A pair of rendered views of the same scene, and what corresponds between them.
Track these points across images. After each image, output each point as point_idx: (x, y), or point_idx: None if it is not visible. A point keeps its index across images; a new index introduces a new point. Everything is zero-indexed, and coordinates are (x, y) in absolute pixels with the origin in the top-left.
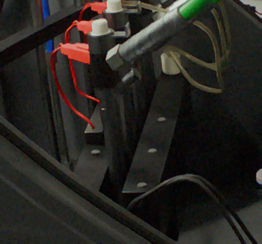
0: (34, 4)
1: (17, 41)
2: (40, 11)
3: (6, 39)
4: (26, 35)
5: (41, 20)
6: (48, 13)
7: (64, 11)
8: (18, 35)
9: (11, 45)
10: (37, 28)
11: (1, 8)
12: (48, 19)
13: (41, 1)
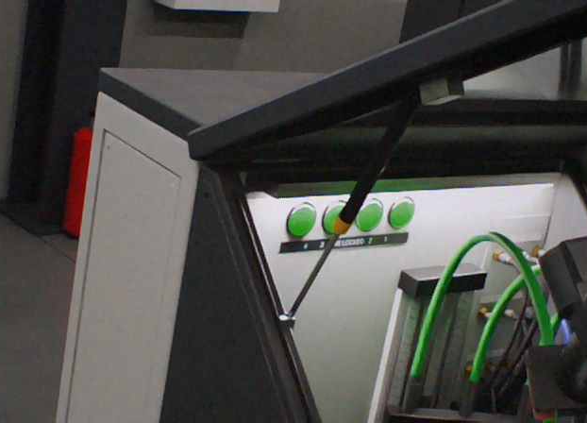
0: (523, 400)
1: (490, 421)
2: (526, 409)
3: (486, 414)
4: (502, 421)
5: (524, 417)
6: (558, 414)
7: (556, 422)
8: (498, 417)
9: (481, 421)
10: (517, 421)
11: (523, 383)
12: (536, 420)
13: (530, 401)
